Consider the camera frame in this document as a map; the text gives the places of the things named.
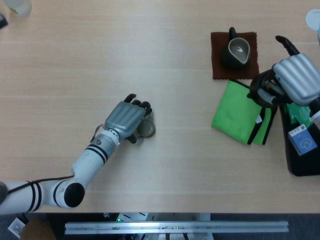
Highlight brown cloth mat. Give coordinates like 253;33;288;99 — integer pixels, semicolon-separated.
210;31;260;81

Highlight green microfiber cloth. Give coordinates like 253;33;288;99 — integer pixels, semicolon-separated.
211;79;278;146

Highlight brown arm cable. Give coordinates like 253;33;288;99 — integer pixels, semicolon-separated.
7;174;76;195

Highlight frosted glass bottle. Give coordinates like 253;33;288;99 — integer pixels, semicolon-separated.
3;0;33;18

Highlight white round plastic lid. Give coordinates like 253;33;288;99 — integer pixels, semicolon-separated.
305;9;320;31

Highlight small dark tea cup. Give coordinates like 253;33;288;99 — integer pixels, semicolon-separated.
136;111;157;139

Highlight white floor socket box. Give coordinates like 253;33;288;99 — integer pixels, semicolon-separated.
7;217;26;238

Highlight black plastic tray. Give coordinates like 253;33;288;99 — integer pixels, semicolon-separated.
281;103;320;177

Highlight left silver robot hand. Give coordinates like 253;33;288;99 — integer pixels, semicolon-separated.
104;93;153;145

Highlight brown round stool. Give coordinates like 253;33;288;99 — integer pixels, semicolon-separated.
20;219;57;240

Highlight green tea packet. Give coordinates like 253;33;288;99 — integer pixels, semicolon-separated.
286;103;312;126

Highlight dark ceramic pouring pitcher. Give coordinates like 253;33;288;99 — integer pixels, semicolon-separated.
220;26;251;71

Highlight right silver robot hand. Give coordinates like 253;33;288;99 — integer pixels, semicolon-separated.
257;35;320;108

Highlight black teapot with handle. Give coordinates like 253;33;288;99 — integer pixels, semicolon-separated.
247;68;286;108

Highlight aluminium profile rail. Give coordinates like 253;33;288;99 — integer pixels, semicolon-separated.
64;220;290;235

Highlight blue and white small box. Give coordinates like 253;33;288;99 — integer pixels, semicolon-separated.
287;124;318;156

